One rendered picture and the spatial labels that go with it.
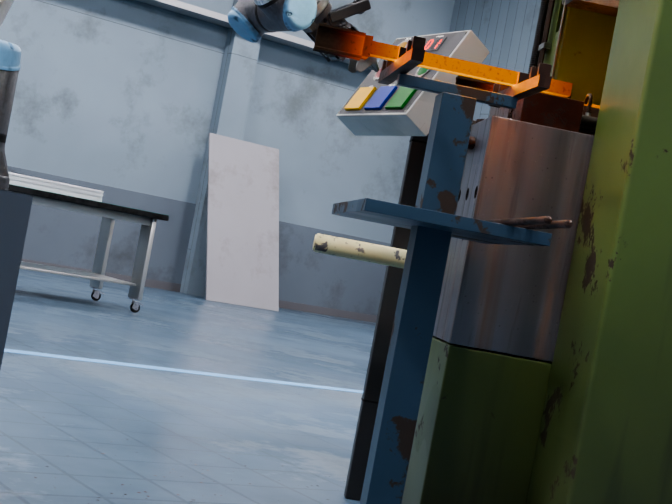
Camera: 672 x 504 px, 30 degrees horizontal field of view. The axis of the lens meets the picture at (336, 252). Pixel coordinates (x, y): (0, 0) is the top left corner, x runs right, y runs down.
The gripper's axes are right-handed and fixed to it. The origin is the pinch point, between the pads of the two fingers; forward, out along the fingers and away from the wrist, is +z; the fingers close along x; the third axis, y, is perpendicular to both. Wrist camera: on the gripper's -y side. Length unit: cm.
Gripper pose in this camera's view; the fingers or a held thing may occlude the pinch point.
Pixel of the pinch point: (376, 64)
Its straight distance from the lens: 304.3
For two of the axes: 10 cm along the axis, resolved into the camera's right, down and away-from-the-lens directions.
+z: 6.4, 6.4, 4.3
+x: 4.9, 0.8, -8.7
